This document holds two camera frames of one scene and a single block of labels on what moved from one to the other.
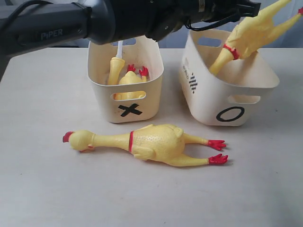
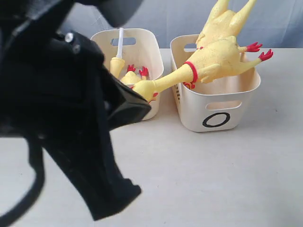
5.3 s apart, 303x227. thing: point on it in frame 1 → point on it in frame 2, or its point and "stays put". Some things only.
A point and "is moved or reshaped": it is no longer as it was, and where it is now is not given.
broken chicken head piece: (117, 64) stays put
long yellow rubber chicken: (252, 34) → (222, 22)
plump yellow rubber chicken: (156, 142) → (220, 58)
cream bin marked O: (238, 92) is moved or reshaped
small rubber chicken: (131, 77) stays put
